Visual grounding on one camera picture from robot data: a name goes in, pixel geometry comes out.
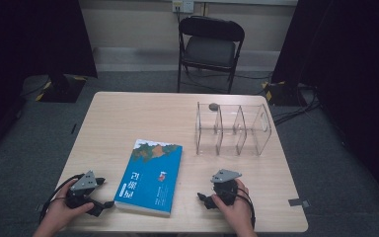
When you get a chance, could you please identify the black stand base yellow tape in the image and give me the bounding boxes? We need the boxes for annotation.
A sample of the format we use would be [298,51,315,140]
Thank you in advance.
[35,73,89,104]
[261,80,309,108]

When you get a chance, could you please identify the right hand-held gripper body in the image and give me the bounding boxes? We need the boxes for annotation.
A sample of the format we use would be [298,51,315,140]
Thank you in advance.
[209,169,243,207]

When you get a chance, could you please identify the blue book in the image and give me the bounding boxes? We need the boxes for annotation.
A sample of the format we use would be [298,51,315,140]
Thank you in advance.
[114,138,184,218]

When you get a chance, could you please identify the clear acrylic book rack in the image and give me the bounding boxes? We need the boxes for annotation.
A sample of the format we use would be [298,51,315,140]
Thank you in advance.
[194,101,273,157]

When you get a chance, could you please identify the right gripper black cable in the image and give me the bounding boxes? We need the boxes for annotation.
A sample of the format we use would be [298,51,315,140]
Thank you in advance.
[236,187,257,230]

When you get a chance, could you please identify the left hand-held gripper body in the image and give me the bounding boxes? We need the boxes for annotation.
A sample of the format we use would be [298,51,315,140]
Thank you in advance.
[65,170,99,210]

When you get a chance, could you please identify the white wall outlet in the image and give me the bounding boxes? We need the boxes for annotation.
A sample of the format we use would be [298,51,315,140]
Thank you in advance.
[172,0,195,15]

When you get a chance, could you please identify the black folding chair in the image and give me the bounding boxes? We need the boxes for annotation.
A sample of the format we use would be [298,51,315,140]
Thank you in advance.
[177,15,246,95]

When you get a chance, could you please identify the black curtain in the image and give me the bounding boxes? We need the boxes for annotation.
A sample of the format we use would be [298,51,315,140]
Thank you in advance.
[0,0,99,166]
[270,0,379,213]

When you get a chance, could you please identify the person's left hand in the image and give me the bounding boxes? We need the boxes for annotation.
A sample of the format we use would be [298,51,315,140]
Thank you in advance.
[43,179,95,229]

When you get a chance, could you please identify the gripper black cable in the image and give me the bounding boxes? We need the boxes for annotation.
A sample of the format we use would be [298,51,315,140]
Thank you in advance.
[236,187,257,230]
[38,174,84,225]

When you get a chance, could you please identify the black floor cables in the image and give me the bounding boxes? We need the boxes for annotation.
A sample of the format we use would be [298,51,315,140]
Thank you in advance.
[270,83,322,127]

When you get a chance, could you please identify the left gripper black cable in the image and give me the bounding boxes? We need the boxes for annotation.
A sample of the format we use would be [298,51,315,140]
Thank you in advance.
[38,174,84,225]

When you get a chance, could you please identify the person's right hand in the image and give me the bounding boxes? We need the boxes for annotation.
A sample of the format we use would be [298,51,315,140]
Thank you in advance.
[210,178,254,232]

